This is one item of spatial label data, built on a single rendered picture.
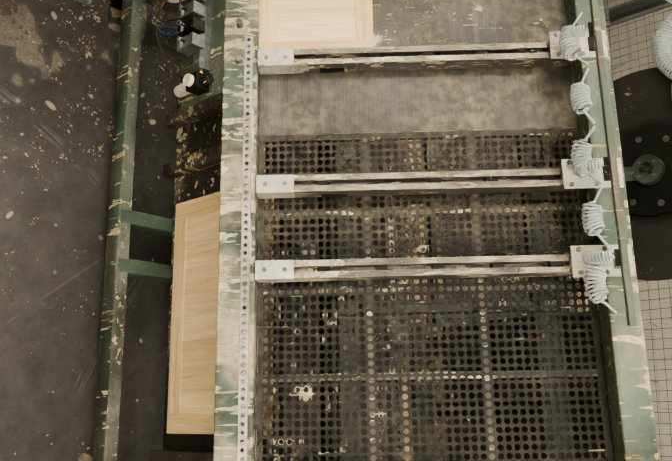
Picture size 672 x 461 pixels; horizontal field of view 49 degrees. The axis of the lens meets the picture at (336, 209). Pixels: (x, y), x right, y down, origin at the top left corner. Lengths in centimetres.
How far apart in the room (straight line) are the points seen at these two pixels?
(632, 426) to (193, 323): 157
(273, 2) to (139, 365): 156
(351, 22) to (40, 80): 128
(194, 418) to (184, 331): 33
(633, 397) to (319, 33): 158
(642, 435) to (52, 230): 219
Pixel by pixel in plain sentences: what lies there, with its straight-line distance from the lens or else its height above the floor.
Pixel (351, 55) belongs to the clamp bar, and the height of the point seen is 117.
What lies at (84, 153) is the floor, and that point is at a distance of 319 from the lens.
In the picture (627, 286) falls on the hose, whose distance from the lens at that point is 228.
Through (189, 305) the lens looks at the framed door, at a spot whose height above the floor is 36.
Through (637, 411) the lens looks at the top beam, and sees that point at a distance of 242.
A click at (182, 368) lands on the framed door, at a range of 291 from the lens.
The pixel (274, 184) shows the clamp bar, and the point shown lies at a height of 98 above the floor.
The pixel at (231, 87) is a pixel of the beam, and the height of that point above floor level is 84.
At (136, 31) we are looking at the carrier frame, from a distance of 330.
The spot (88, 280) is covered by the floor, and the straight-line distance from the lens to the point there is 310.
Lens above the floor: 262
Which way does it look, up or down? 39 degrees down
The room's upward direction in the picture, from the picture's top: 77 degrees clockwise
